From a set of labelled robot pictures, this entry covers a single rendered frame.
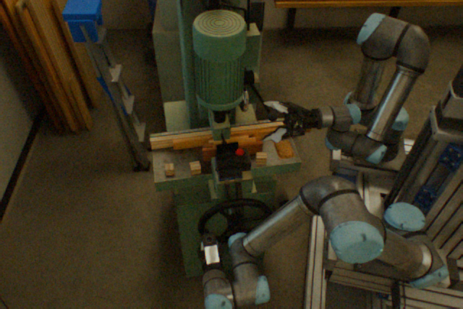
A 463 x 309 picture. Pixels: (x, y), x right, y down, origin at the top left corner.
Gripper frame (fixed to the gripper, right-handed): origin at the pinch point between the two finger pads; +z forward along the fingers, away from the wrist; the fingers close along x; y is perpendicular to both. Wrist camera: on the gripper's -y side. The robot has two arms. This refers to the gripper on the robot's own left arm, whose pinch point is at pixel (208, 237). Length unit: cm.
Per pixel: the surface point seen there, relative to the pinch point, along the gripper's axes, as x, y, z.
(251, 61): 29, -56, 35
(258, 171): 24.4, -13.1, 20.0
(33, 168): -111, 10, 139
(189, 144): -1.7, -26.5, 30.1
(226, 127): 14.0, -33.7, 22.5
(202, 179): 1.5, -15.0, 18.7
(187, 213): -8.1, 5.0, 29.4
